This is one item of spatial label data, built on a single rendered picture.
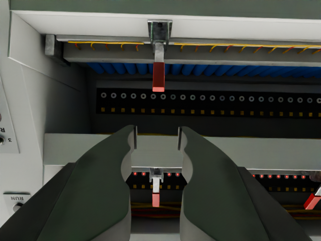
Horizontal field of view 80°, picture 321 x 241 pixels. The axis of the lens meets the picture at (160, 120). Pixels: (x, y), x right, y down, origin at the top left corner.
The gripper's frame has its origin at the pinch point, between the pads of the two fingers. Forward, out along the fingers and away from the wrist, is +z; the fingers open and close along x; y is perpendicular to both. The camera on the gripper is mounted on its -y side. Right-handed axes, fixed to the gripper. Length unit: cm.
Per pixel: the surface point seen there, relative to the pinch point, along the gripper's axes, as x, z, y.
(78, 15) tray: -9.0, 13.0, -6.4
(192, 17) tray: 3.5, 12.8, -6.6
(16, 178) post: -20.1, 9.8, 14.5
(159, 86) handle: 0.1, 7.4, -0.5
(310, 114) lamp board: 31.8, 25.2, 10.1
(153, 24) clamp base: -0.8, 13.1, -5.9
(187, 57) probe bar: 3.9, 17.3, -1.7
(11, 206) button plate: -21.8, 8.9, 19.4
